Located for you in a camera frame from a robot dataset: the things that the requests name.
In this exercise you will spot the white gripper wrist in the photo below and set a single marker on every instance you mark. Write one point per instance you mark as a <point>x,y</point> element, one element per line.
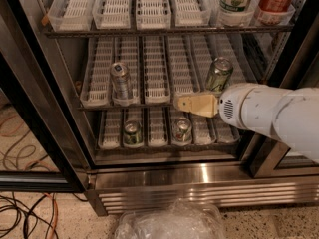
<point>246,106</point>

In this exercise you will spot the green can shelf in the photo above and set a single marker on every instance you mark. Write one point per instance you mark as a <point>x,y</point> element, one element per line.
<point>218,75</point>

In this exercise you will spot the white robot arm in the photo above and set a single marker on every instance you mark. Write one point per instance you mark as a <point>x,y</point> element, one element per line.
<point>289,116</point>

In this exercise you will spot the green can bottom right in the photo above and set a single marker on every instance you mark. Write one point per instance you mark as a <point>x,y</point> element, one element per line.
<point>181,129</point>

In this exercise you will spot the green can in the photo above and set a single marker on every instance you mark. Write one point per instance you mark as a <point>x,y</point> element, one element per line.
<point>181,129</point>
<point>132,132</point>

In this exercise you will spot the green can bottom left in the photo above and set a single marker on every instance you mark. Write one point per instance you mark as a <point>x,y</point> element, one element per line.
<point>132,132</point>

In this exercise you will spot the silver blue can middle shelf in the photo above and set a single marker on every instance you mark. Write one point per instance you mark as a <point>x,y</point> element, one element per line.
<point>121,81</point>

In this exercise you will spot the stainless steel fridge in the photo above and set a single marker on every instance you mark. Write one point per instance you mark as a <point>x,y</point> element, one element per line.
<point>161,68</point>

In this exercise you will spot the open fridge glass door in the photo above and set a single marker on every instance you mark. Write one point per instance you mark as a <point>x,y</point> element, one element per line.
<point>38,75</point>

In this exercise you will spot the clear plastic bag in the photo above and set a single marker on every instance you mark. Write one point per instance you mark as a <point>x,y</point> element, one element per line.
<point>181,220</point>

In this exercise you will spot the middle wire shelf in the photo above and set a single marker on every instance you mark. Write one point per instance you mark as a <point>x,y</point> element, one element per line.
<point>237,103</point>

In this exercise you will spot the wire shelf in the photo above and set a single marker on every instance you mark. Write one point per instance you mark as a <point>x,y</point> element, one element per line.
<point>237,103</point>
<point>50,33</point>
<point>171,147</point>

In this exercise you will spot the top wire shelf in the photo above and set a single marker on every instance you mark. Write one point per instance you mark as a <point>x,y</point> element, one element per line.
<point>50,33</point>

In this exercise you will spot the bottom wire shelf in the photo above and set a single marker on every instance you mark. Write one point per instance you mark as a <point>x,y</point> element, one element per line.
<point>171,147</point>

